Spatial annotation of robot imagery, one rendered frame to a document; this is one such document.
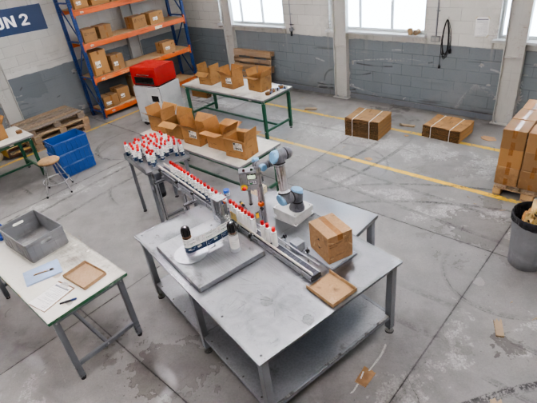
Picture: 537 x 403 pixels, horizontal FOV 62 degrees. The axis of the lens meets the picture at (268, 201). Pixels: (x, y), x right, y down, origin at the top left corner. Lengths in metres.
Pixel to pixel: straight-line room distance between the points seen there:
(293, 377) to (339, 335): 0.57
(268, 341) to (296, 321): 0.26
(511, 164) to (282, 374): 3.93
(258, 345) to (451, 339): 1.92
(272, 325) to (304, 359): 0.66
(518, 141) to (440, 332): 2.70
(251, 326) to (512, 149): 4.08
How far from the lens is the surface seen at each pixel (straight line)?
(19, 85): 10.85
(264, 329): 3.38
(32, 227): 5.44
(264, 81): 8.15
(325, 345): 4.04
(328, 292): 3.59
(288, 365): 3.94
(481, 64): 8.47
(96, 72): 10.66
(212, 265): 3.93
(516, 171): 6.34
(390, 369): 4.19
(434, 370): 4.24
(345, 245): 3.80
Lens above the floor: 3.33
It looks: 32 degrees down
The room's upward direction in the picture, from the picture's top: 8 degrees counter-clockwise
